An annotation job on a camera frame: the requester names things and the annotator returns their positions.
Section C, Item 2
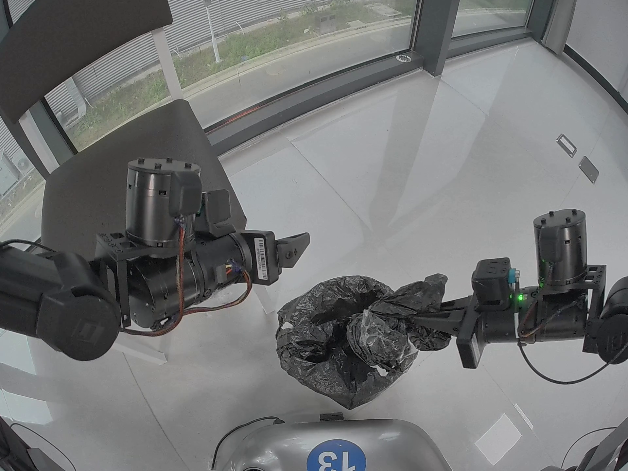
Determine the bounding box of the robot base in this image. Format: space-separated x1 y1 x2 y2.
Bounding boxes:
210 411 446 471

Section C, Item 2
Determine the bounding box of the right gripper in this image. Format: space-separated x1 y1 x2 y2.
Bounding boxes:
417 296 522 370

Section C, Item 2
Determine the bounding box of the grey chair with white legs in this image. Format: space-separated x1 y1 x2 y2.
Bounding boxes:
0 0 281 366

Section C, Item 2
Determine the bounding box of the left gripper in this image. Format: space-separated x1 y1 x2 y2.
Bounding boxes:
195 230 311 307

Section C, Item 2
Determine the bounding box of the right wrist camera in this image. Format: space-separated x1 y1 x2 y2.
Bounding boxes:
471 258 522 309

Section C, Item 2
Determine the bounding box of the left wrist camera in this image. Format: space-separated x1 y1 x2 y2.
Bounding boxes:
202 189 232 236

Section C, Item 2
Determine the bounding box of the black plastic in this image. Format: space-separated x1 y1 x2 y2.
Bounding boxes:
346 273 449 373

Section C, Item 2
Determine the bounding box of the black plastic bag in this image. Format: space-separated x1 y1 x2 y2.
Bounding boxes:
276 275 419 410

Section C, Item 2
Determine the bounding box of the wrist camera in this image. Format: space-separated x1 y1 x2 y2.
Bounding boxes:
202 189 232 236
471 258 522 309

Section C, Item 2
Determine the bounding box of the black cable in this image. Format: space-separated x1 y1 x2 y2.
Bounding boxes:
561 427 619 467
517 334 616 386

